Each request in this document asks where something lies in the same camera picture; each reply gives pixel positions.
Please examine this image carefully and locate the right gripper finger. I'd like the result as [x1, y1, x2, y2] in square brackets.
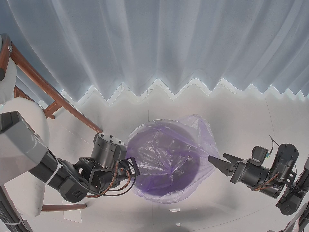
[208, 155, 233, 176]
[222, 153, 245, 165]

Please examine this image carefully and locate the pale blue curtain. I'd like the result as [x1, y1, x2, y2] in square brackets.
[0, 0, 309, 106]

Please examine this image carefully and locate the white trash bin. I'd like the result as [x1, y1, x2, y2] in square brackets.
[126, 119, 202, 202]

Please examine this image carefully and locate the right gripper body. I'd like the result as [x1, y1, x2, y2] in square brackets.
[230, 160, 271, 188]

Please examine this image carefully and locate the wooden chair with white cushions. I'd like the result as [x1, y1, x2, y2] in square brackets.
[0, 34, 103, 217]

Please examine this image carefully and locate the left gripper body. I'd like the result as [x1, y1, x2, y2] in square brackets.
[115, 156, 141, 181]

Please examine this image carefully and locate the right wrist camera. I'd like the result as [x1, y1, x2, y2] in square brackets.
[251, 146, 269, 166]

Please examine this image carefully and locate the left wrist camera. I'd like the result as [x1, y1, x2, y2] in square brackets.
[117, 146, 128, 161]

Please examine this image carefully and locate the purple plastic bag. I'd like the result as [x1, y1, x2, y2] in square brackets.
[125, 114, 220, 204]

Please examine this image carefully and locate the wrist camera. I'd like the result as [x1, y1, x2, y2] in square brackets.
[117, 146, 128, 161]
[251, 146, 269, 166]

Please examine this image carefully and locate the black cable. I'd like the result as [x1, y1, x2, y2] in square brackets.
[269, 135, 281, 154]

